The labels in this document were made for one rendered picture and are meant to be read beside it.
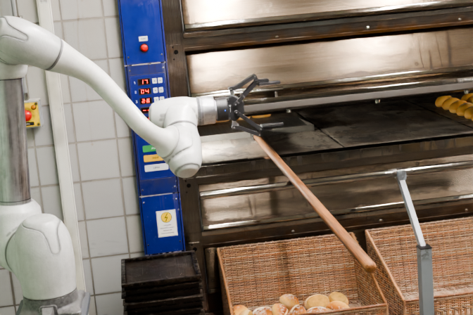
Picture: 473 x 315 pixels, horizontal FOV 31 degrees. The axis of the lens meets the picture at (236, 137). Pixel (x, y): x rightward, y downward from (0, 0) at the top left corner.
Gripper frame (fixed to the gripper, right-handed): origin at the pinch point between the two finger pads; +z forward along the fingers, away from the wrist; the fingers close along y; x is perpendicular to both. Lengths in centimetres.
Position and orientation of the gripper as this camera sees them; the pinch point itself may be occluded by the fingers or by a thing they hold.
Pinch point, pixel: (277, 103)
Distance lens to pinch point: 279.2
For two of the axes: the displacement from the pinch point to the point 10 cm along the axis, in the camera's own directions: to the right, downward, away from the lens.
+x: 1.4, 1.8, -9.7
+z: 9.9, -1.1, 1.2
